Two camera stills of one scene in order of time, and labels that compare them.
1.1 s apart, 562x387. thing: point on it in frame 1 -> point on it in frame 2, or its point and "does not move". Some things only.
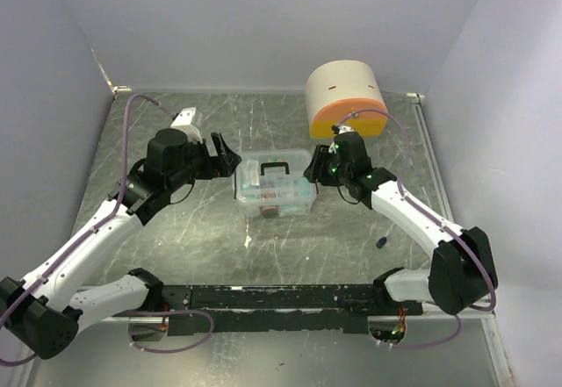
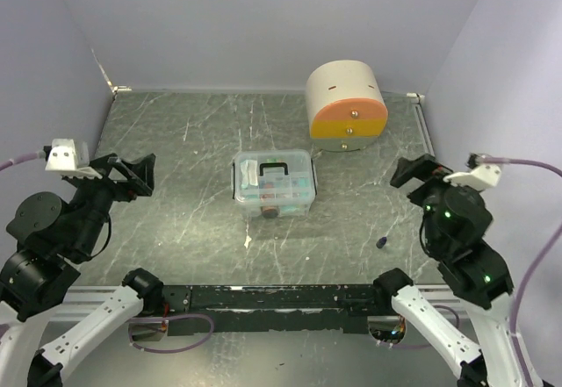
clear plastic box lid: (274, 176) does not move
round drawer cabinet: (345, 93) does not move
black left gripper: (223, 165) -> (140, 172)
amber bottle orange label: (270, 211) does not move
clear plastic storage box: (275, 182) does not move
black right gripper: (314, 171) -> (424, 168)
